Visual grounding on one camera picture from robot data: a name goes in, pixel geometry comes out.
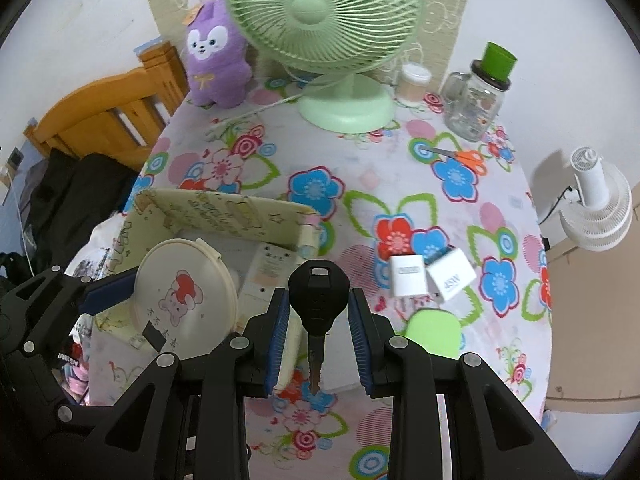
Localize white printed cloth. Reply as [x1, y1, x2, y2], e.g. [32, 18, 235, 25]
[65, 215, 133, 281]

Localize white standing fan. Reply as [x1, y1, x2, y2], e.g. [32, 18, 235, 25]
[537, 146, 633, 252]

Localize black fan cable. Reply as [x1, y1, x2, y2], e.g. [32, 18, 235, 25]
[537, 186, 581, 226]

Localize round cream bear-print case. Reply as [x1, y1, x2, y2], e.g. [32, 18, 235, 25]
[132, 237, 240, 361]

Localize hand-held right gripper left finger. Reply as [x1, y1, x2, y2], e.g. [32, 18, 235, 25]
[90, 289, 292, 480]

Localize floral tablecloth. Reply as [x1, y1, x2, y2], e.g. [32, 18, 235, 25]
[65, 77, 553, 480]

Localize black key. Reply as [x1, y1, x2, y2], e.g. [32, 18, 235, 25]
[288, 259, 349, 396]

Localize green rounded case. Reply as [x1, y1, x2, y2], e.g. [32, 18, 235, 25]
[402, 309, 462, 360]

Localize yellow printed storage box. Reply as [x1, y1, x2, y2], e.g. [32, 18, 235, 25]
[87, 187, 323, 396]

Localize black clothing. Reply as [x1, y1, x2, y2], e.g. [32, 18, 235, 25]
[25, 152, 143, 281]

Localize green desk fan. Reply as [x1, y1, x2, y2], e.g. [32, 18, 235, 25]
[227, 0, 426, 134]

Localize purple plush toy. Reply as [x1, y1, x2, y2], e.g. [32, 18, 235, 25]
[182, 0, 252, 109]

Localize glass jar with green lid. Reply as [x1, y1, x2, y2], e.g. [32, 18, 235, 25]
[440, 41, 520, 142]

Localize orange handled scissors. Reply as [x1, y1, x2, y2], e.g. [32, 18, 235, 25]
[424, 144, 488, 176]

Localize large white charger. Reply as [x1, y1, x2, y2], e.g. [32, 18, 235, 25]
[425, 247, 476, 303]

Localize green patterned wall poster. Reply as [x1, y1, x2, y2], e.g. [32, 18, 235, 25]
[145, 0, 474, 106]

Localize white fan power cable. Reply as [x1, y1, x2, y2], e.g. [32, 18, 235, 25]
[205, 70, 331, 136]

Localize light blue paper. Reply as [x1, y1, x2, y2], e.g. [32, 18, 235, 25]
[132, 36, 163, 56]

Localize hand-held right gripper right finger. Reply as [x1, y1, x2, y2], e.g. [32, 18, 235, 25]
[348, 287, 576, 480]

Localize small white charger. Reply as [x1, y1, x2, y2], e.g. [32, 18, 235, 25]
[389, 255, 426, 298]

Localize tall white printed box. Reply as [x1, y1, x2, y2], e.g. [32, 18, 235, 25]
[237, 242, 301, 333]

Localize cotton swab jar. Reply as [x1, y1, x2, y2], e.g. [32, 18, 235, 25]
[395, 62, 432, 107]

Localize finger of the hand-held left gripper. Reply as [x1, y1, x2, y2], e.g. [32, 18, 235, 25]
[10, 266, 137, 358]
[30, 367, 118, 431]

